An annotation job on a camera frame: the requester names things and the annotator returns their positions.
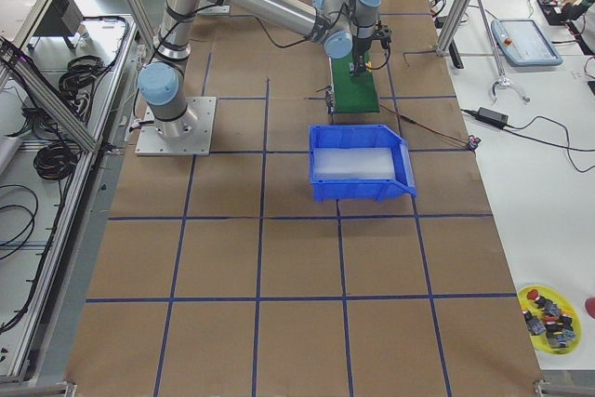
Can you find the yellow plate with buttons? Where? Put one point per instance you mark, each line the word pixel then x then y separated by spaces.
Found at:
pixel 551 321

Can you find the blue teach pendant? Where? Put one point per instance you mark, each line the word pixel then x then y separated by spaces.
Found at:
pixel 524 44

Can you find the green conveyor belt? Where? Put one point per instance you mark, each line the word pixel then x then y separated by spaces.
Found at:
pixel 349 94

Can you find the metal reacher grabber tool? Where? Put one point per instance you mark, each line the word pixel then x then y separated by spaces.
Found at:
pixel 502 81

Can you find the black handle bar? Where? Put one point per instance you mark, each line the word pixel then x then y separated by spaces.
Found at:
pixel 455 56

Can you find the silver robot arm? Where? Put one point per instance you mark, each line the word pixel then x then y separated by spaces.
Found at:
pixel 161 82

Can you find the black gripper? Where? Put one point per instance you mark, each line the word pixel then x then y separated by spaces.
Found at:
pixel 360 48

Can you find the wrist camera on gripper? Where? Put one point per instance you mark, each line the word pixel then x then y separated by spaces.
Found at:
pixel 382 34

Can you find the right blue plastic bin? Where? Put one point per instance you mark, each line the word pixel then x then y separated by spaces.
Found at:
pixel 362 136

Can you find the black power adapter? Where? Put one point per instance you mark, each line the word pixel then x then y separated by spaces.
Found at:
pixel 492 118

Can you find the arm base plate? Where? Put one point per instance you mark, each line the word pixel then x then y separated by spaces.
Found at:
pixel 189 135

